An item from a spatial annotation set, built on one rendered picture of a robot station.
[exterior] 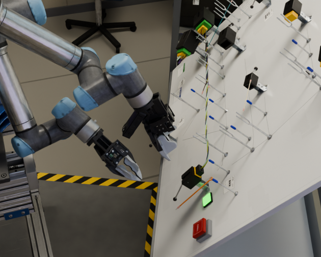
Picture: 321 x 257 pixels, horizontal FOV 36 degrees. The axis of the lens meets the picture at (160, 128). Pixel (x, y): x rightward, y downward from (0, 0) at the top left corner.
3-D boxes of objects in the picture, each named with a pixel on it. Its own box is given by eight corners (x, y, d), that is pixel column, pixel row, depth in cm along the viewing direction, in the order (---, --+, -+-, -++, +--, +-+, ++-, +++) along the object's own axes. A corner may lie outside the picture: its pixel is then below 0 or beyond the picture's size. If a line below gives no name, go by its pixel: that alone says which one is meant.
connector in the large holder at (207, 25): (211, 24, 211) (204, 19, 209) (211, 28, 208) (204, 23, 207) (203, 33, 214) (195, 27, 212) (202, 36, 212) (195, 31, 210)
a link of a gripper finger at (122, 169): (137, 186, 156) (116, 167, 155) (134, 186, 162) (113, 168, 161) (143, 179, 157) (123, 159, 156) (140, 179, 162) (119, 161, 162)
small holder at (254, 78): (270, 72, 168) (256, 60, 165) (266, 93, 164) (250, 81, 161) (261, 77, 172) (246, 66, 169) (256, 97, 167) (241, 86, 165)
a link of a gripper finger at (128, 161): (143, 179, 157) (123, 159, 156) (140, 179, 162) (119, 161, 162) (150, 172, 158) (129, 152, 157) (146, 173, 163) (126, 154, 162)
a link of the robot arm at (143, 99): (123, 102, 138) (125, 86, 144) (131, 113, 140) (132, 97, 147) (146, 92, 136) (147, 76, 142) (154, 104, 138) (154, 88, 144)
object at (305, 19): (315, 0, 169) (297, -16, 165) (311, 23, 163) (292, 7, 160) (304, 7, 172) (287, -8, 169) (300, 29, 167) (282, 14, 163)
